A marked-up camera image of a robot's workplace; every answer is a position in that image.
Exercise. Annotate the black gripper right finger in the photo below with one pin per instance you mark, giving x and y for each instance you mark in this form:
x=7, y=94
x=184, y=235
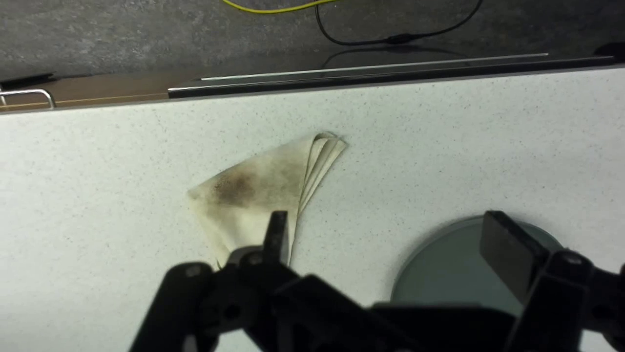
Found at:
x=559, y=293

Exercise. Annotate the beige stained cloth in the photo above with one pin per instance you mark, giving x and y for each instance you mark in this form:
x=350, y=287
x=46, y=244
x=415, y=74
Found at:
x=261, y=188

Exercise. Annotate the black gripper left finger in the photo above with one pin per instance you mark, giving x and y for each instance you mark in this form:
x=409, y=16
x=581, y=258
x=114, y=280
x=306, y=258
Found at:
x=222, y=299

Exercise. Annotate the dark green plate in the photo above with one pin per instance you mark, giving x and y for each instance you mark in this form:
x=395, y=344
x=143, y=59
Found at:
x=450, y=266

